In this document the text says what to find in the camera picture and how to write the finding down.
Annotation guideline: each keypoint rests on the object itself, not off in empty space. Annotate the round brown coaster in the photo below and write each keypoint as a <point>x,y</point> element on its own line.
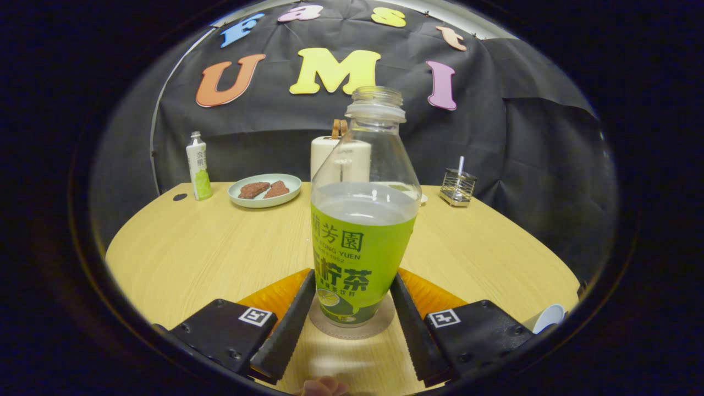
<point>330,331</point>

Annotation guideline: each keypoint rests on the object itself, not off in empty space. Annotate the black backdrop cloth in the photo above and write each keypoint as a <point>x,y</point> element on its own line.
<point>522,154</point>

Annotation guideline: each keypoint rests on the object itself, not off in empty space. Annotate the wooden table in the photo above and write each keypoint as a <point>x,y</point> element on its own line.
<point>209,247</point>

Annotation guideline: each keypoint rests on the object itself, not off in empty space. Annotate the small white green bottle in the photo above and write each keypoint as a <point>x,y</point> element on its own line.
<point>200,170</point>

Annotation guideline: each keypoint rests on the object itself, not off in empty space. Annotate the white straw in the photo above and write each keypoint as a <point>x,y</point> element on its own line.
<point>461,163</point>

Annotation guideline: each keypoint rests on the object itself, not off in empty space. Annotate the brown bread slice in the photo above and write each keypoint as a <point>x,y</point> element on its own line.
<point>253,190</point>
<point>337,129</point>
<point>276,190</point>

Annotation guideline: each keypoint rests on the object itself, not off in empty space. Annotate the pale green plate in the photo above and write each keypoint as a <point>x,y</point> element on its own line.
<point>264,202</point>

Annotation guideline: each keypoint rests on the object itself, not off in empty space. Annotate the pale grey cup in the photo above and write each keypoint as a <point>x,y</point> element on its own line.
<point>550,318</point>

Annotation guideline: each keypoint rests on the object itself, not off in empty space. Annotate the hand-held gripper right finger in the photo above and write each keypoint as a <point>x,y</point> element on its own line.
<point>415,335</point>

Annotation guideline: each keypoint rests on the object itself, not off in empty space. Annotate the green label juice bottle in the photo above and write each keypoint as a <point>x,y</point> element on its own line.
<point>357,258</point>

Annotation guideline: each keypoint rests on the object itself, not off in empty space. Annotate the cream toaster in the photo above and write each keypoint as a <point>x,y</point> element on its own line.
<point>322,159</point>

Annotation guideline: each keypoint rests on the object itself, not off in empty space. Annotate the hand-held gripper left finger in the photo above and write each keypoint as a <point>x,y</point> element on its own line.
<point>289,330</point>

